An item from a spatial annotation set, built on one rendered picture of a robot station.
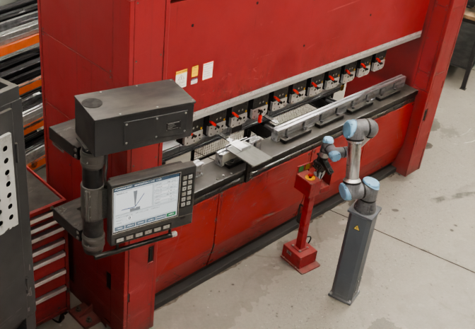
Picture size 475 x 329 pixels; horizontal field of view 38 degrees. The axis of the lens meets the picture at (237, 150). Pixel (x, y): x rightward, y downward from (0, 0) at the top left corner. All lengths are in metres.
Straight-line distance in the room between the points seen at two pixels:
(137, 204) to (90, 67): 0.85
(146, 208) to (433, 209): 3.50
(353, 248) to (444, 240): 1.35
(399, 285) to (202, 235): 1.59
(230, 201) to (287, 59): 1.05
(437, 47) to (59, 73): 3.32
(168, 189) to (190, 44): 0.99
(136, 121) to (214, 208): 1.70
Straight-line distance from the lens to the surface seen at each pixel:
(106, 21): 3.53
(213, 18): 4.05
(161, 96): 3.21
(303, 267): 5.32
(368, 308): 5.14
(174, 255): 4.63
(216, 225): 4.78
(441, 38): 6.07
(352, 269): 4.92
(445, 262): 5.76
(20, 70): 5.32
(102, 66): 3.66
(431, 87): 6.25
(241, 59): 4.35
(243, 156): 4.60
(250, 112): 4.67
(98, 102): 3.13
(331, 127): 5.38
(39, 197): 4.19
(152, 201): 3.36
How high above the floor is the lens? 3.43
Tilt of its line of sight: 32 degrees down
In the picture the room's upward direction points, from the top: 7 degrees clockwise
